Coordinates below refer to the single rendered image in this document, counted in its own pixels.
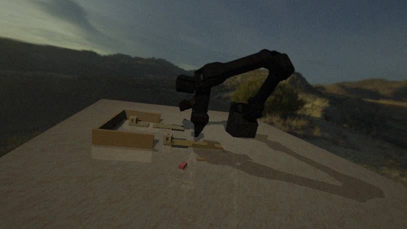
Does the tan strip with teal dots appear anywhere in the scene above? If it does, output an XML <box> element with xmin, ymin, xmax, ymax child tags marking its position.
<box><xmin>156</xmin><ymin>123</ymin><xmax>182</xmax><ymax>130</ymax></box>

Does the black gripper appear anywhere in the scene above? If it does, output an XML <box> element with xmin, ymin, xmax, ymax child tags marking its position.
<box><xmin>190</xmin><ymin>94</ymin><xmax>210</xmax><ymax>137</ymax></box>

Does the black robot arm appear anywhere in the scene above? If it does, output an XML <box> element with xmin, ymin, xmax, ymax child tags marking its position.
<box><xmin>175</xmin><ymin>49</ymin><xmax>295</xmax><ymax>123</ymax></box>

